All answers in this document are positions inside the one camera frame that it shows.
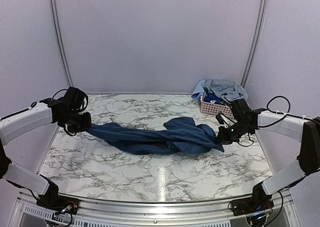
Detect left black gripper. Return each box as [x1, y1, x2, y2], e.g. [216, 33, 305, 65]
[60, 110, 91, 134]

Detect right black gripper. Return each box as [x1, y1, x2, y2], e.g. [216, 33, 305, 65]
[214, 120, 253, 144]

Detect pink plastic laundry basket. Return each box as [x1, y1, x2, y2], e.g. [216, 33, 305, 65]
[199, 95, 235, 119]

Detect dark blue t-shirt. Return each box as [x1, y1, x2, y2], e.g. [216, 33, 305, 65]
[86, 117, 225, 155]

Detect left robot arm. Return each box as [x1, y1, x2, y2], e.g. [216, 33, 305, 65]
[0, 87, 92, 210]

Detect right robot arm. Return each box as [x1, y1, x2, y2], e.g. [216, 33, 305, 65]
[217, 99, 320, 211]

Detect royal blue printed garment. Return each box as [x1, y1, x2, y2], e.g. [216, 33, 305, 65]
[203, 94, 224, 105]

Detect light blue denim jeans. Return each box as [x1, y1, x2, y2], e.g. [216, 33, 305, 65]
[203, 79, 248, 105]

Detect light blue cloth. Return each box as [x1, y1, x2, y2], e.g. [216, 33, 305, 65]
[191, 80, 207, 100]

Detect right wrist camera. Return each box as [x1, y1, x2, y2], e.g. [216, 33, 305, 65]
[215, 113, 233, 128]

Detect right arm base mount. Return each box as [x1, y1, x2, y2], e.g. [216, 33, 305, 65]
[227, 196, 275, 216]

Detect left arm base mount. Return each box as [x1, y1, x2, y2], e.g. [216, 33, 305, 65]
[36, 193, 80, 215]

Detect right aluminium corner post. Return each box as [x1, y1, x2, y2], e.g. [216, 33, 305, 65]
[240, 0, 268, 89]

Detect aluminium corner post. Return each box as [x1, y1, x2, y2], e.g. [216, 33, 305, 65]
[240, 0, 268, 89]
[49, 0, 74, 87]

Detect left aluminium corner post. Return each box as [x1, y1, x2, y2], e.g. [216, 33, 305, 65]
[49, 0, 74, 87]

